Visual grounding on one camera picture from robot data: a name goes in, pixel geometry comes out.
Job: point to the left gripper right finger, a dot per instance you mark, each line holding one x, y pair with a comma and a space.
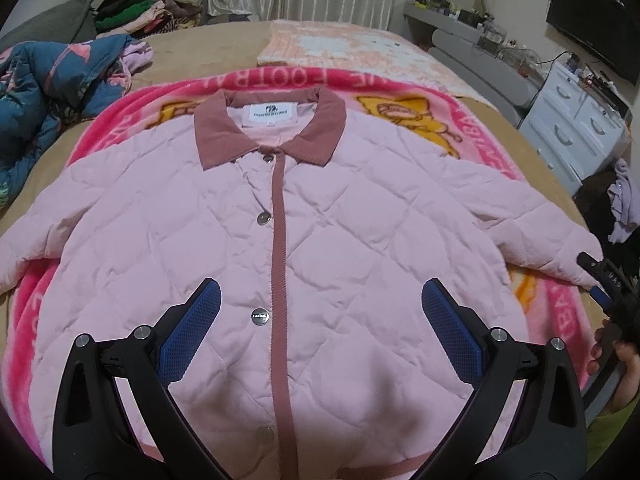
524, 418

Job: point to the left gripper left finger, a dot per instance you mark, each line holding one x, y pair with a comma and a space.
92, 435

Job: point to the pink quilted jacket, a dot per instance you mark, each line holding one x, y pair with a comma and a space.
280, 269

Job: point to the green sleeve forearm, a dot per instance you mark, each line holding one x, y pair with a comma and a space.
603, 431

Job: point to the pile of assorted clothes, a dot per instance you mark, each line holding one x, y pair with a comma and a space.
144, 18

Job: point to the person's right hand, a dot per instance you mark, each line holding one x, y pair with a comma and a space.
613, 371

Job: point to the pink cartoon fleece blanket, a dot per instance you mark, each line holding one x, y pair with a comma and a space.
480, 140

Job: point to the lilac hanging cloth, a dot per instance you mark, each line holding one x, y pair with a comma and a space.
624, 198

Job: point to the white drawer chest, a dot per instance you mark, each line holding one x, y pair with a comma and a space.
574, 133

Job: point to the grey curved vanity desk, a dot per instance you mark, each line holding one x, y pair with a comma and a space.
455, 45

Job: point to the peach white patterned towel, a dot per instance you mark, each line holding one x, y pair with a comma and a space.
347, 46

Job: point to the blue floral quilted garment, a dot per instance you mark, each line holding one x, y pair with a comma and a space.
48, 86

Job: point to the grey headboard cushion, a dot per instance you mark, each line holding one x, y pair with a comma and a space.
69, 22

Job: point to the black wall television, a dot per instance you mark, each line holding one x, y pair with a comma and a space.
602, 27

